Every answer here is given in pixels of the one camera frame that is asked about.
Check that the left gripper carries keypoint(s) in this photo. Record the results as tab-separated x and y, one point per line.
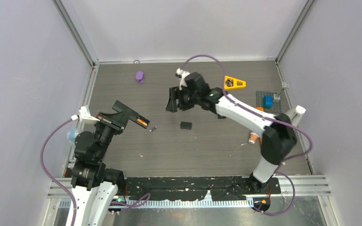
118	121

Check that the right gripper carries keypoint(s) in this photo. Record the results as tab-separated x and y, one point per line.
175	93

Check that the black remote control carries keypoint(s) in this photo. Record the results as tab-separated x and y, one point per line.
134	116

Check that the black remote battery cover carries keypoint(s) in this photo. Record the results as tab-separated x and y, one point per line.
186	125

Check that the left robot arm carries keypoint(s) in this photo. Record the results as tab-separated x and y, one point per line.
94	185

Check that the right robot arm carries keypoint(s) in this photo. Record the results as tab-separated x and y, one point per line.
276	131

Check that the purple plastic cap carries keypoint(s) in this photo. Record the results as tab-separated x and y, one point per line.
139	76

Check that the yellow triangular toy block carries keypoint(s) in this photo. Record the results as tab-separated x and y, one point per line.
231	83

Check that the small ice cream toy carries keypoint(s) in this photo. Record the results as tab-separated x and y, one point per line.
253	137

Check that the blue lego brick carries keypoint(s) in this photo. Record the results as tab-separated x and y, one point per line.
267	102

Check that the grey lego baseplate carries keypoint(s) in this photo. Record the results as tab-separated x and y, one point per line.
277	106

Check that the grey lego technic beam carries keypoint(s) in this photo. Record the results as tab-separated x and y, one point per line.
276	96

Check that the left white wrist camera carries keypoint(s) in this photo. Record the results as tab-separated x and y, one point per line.
84	116

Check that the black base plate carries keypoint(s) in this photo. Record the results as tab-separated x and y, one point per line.
172	192

